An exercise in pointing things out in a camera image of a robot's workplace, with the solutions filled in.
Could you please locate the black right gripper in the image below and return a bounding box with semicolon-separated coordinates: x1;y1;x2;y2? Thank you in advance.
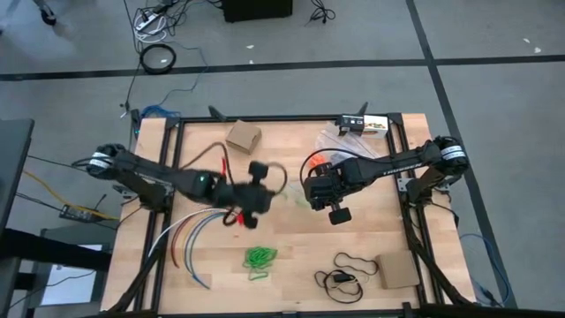
304;165;353;225

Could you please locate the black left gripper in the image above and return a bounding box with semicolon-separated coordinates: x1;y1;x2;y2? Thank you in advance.
218;161;275;230

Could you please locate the clear plastic zip bag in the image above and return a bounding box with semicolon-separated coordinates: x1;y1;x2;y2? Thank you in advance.
306;149;337;172
282;178;315;209
315;122;380;163

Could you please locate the orange rubber band pile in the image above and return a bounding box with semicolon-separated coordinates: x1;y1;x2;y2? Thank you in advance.
308;153;330;170

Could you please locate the green rubber band pile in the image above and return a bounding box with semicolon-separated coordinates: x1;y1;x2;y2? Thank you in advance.
242;187;310;282

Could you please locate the small brown cardboard box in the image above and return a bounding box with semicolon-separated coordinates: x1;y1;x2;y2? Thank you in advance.
224;118;263;155

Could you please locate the flat brown cardboard box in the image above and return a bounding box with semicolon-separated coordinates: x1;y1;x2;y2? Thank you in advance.
375;250;421;290

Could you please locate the black labelled box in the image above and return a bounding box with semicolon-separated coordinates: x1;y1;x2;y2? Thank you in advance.
337;113;365;137

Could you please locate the small black floor device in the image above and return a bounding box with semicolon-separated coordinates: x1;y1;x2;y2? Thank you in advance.
59;203;96;223

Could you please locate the black computer case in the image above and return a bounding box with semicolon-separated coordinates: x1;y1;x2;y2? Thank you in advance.
220;0;295;23

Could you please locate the white power strip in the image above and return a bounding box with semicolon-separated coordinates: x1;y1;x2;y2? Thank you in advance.
134;11;169;33

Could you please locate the black side desk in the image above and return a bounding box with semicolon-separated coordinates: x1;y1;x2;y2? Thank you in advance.
0;117;111;318

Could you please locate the multicoloured wire harness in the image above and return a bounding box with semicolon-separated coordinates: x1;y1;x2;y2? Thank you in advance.
147;206;242;291

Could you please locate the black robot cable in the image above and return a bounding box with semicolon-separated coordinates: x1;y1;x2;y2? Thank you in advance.
180;140;289;198
298;148;380;189

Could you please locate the thin black looped cord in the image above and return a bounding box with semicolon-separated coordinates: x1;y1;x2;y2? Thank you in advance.
313;251;380;306

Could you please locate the black aluminium rig frame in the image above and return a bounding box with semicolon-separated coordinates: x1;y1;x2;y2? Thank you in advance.
101;112;478;318

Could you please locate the blue network cable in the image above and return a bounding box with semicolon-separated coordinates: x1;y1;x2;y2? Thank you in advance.
458;232;513;307
140;42;209;120

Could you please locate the black hanging cable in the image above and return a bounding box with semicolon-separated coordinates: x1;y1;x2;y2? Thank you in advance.
121;0;143;111

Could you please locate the black ring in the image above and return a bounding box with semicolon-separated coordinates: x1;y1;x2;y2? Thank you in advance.
139;42;177;75

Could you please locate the black cable bundle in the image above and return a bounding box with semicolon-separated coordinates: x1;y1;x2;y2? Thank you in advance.
306;0;337;26

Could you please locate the yellow floor cable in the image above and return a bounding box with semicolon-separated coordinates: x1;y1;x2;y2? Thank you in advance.
21;170;120;222

